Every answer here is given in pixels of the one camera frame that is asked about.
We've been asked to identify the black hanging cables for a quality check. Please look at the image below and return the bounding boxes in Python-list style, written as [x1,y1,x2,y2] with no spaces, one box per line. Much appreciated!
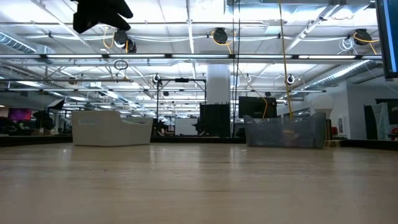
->
[231,0,241,138]

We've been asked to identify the translucent grey plastic bin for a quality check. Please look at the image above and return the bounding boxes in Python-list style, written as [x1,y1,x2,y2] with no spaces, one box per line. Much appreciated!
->
[243,111,326,149]

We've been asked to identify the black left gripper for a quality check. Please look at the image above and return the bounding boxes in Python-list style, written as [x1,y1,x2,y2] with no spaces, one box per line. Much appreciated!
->
[70,0,134,34]

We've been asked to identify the black aluminium table frame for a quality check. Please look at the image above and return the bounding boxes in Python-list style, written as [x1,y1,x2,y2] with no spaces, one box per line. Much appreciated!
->
[0,134,398,150]

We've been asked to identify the black camera rig frame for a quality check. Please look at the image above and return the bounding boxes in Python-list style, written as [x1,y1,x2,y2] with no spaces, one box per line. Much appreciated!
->
[156,77,208,138]

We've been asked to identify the yellow hanging cable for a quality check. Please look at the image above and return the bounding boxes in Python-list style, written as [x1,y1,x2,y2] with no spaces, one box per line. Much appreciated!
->
[277,0,295,119]

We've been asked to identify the black ceiling cable reel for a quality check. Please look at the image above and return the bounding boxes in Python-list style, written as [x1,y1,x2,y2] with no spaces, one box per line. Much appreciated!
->
[112,28,137,54]
[354,27,381,55]
[211,27,229,45]

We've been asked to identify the white plastic bin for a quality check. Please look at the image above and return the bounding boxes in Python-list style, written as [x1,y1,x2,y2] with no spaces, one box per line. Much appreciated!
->
[71,109,154,147]

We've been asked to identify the white panel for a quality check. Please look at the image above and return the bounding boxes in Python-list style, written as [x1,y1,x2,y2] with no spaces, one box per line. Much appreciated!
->
[174,118,199,136]

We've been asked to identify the white round column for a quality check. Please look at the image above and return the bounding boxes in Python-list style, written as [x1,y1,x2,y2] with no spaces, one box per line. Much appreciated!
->
[206,64,231,105]

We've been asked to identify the black softbox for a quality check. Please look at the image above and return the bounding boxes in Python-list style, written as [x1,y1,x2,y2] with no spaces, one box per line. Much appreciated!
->
[46,98,66,110]

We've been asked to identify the black cabinet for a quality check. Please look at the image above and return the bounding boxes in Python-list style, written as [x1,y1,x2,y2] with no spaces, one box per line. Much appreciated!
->
[198,103,231,138]

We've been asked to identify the computer monitor blue screen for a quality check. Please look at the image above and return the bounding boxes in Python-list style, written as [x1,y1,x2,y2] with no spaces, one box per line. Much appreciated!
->
[374,0,398,79]

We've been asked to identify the magenta lit display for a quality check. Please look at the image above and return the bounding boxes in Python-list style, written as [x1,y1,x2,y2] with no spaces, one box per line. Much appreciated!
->
[8,108,32,121]

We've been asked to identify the black monitor back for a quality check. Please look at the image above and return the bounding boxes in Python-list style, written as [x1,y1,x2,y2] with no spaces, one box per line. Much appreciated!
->
[238,95,277,119]

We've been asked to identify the yellow reel cable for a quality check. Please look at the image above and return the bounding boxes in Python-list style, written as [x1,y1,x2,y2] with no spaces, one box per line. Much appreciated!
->
[211,30,269,119]

